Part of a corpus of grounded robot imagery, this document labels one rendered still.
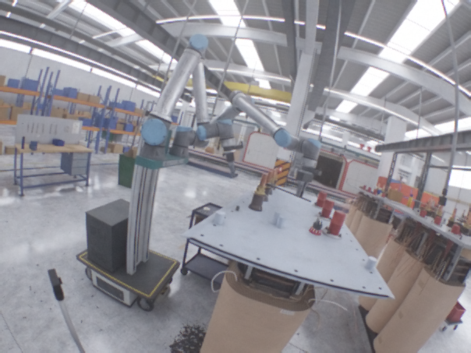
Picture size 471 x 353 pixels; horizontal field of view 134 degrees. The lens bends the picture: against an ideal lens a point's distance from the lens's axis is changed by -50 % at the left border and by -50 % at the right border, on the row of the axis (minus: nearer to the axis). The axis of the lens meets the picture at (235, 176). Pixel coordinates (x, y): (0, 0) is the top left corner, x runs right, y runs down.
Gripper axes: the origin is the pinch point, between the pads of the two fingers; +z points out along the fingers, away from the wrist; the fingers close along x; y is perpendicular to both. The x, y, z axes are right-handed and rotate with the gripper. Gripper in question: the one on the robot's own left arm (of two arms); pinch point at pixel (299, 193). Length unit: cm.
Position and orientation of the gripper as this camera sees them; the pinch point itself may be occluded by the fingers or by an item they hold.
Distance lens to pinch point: 124.9
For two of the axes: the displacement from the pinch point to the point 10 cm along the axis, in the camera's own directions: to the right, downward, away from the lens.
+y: -6.4, -2.8, 7.1
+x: -7.2, -0.8, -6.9
